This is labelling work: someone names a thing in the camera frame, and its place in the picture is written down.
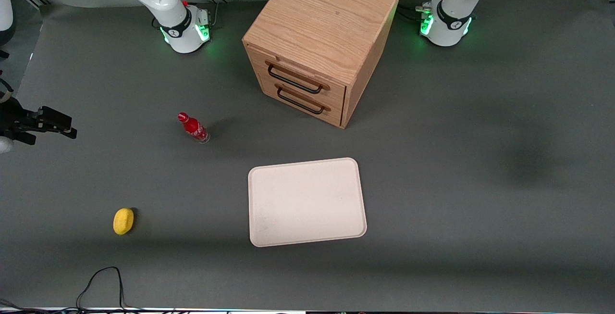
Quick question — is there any long black drawer handle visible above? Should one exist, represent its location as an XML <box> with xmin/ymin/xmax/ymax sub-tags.
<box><xmin>267</xmin><ymin>64</ymin><xmax>324</xmax><ymax>95</ymax></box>

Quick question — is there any black looped table cable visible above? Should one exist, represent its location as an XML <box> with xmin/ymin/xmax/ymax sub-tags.
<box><xmin>0</xmin><ymin>266</ymin><xmax>176</xmax><ymax>314</ymax></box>

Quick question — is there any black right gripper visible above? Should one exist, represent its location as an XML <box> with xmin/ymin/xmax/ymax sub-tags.
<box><xmin>0</xmin><ymin>96</ymin><xmax>78</xmax><ymax>146</ymax></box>

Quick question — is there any beige plastic tray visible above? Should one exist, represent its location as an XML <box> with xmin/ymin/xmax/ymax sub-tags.
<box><xmin>247</xmin><ymin>157</ymin><xmax>368</xmax><ymax>248</ymax></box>

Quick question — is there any wooden drawer with short handle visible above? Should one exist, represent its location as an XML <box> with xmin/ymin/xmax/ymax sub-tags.
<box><xmin>259</xmin><ymin>75</ymin><xmax>344</xmax><ymax>127</ymax></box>

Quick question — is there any wooden drawer with long handle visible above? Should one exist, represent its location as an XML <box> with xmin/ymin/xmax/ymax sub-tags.
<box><xmin>246</xmin><ymin>45</ymin><xmax>347</xmax><ymax>109</ymax></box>

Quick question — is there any yellow lemon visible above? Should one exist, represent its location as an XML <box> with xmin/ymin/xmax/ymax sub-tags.
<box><xmin>113</xmin><ymin>208</ymin><xmax>135</xmax><ymax>236</ymax></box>

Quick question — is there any short black drawer handle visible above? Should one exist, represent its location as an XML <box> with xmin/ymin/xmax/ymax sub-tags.
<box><xmin>277</xmin><ymin>88</ymin><xmax>325</xmax><ymax>115</ymax></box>

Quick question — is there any red cola bottle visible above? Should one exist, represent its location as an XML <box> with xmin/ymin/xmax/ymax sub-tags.
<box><xmin>177</xmin><ymin>112</ymin><xmax>211</xmax><ymax>144</ymax></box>

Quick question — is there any wooden drawer cabinet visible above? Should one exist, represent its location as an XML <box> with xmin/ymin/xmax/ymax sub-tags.
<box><xmin>242</xmin><ymin>0</ymin><xmax>401</xmax><ymax>129</ymax></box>

